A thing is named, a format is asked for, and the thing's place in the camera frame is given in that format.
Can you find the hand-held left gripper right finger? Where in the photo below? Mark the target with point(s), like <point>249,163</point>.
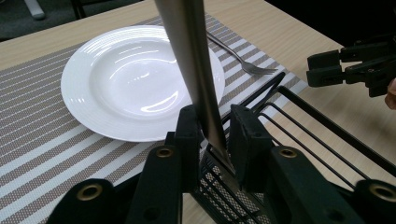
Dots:
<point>249,149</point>

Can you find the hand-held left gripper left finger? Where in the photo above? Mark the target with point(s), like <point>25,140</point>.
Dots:
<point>186,146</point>

